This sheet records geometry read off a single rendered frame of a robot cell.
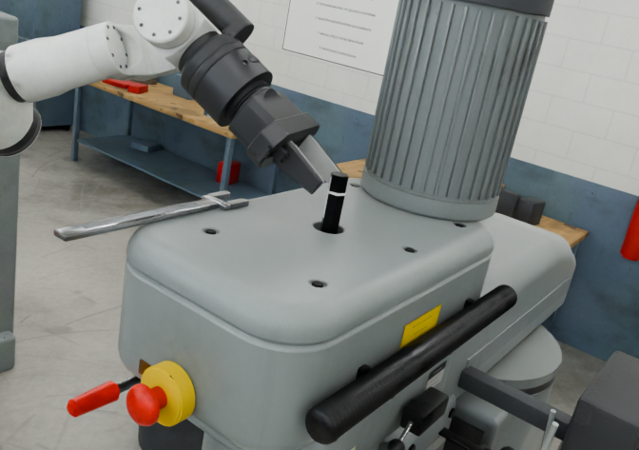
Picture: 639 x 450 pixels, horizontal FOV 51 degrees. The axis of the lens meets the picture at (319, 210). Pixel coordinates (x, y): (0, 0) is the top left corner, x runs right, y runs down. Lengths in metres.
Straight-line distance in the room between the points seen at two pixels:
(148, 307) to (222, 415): 0.13
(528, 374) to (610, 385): 0.33
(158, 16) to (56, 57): 0.14
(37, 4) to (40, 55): 7.05
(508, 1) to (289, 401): 0.53
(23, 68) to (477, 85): 0.55
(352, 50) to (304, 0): 0.66
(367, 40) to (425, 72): 4.83
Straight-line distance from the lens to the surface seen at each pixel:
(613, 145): 4.97
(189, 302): 0.65
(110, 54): 0.85
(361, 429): 0.80
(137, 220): 0.71
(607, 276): 5.11
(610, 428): 0.95
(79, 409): 0.76
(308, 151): 0.81
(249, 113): 0.76
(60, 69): 0.87
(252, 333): 0.60
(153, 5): 0.81
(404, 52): 0.91
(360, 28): 5.75
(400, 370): 0.71
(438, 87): 0.88
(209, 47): 0.79
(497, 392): 1.08
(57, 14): 8.06
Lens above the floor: 2.16
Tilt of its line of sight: 19 degrees down
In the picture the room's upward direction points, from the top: 11 degrees clockwise
